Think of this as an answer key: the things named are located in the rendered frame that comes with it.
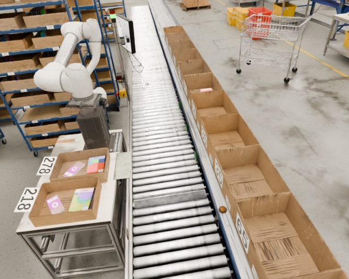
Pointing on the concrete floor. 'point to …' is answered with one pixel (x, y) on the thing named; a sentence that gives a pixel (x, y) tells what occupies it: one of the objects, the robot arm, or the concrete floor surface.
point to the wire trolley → (274, 39)
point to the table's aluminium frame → (43, 257)
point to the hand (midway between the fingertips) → (106, 113)
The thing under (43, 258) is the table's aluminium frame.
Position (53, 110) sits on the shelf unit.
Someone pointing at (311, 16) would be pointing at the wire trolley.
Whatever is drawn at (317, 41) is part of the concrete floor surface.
